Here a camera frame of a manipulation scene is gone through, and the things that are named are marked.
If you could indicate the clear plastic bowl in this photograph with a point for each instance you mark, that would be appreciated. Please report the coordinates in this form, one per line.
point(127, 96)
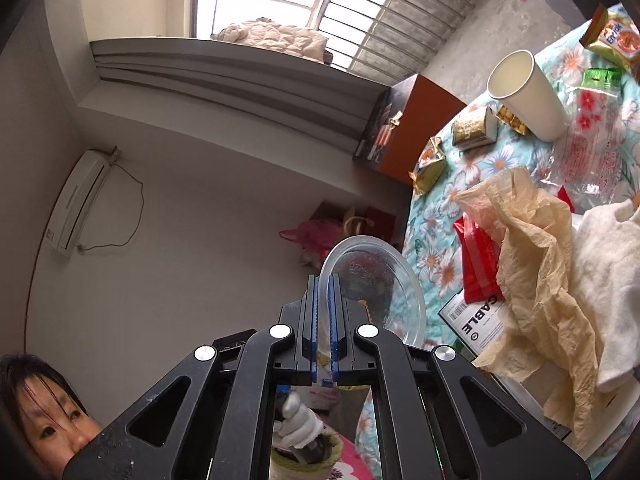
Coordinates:
point(380, 280)

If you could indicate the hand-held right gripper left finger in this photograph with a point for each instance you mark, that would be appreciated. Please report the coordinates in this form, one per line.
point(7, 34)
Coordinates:
point(312, 325)

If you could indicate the grey curtain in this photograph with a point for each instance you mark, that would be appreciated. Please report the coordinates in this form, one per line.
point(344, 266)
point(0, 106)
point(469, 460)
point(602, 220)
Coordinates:
point(225, 80)

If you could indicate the white air conditioner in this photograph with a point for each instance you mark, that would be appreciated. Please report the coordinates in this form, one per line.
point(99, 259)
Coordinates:
point(75, 205)

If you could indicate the crumpled beige plastic bag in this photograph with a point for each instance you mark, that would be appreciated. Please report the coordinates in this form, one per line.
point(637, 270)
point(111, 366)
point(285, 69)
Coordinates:
point(540, 270)

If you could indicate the orange snack packet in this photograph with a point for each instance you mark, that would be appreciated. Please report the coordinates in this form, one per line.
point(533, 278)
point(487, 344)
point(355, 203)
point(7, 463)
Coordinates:
point(617, 35)

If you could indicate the person's left forearm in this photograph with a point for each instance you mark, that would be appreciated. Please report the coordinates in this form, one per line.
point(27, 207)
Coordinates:
point(290, 469)

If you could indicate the pink plastic bag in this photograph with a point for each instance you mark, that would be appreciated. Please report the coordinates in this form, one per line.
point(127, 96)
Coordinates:
point(320, 235)

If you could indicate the floral blanket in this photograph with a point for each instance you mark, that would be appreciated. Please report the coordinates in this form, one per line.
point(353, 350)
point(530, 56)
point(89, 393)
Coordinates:
point(435, 240)

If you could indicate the white paper cup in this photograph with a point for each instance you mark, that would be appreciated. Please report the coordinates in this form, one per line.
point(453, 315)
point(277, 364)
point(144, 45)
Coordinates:
point(530, 100)

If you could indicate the orange wooden cabinet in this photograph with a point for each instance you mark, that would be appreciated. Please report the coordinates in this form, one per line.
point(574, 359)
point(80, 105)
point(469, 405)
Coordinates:
point(420, 125)

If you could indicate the beige puffer jacket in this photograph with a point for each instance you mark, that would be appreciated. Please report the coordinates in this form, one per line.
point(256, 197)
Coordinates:
point(270, 37)

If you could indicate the white fluffy cloth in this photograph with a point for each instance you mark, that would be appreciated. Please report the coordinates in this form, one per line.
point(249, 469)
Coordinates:
point(610, 280)

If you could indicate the person's head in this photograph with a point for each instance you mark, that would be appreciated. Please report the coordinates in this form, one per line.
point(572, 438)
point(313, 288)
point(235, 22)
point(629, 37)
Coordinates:
point(45, 410)

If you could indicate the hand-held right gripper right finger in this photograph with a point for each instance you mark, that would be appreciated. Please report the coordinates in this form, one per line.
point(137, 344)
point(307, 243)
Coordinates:
point(336, 325)

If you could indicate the metal window grille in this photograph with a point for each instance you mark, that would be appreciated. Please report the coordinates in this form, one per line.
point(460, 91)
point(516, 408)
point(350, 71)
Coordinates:
point(425, 5)

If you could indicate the black and white cardboard box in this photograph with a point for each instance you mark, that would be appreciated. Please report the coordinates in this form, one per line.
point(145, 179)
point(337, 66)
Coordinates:
point(475, 325)

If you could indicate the yellow green snack packet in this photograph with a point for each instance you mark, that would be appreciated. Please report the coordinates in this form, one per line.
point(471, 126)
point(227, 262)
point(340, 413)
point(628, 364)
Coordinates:
point(429, 172)

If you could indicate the gold snack wrapper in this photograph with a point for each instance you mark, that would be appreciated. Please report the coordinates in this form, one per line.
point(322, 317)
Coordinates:
point(470, 127)

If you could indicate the red snack packet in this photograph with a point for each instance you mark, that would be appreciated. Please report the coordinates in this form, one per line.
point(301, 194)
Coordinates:
point(477, 270)

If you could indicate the clear plastic bag red print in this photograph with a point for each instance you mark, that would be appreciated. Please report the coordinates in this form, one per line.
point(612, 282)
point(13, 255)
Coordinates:
point(595, 150)

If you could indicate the small gold wrapper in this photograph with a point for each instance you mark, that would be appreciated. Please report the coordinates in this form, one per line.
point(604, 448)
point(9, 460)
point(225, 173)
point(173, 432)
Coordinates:
point(512, 120)

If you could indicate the person's left hand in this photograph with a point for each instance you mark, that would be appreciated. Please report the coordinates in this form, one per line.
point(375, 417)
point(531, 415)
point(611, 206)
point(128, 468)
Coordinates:
point(300, 425)

